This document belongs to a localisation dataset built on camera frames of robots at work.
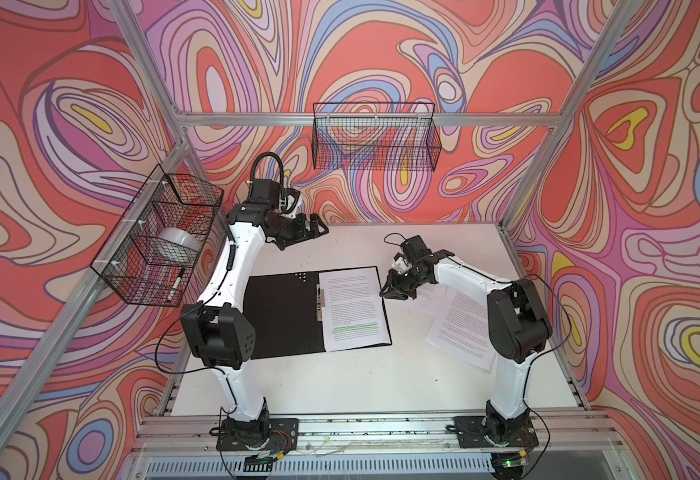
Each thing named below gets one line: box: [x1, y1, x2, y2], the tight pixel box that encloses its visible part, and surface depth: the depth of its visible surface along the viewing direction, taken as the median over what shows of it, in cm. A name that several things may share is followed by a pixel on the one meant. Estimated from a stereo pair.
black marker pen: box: [167, 267, 186, 302], surface depth 74 cm
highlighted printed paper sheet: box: [318, 266, 391, 353], surface depth 96 cm
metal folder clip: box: [316, 283, 325, 322], surface depth 98 cm
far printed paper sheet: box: [413, 282, 448, 317], surface depth 101 cm
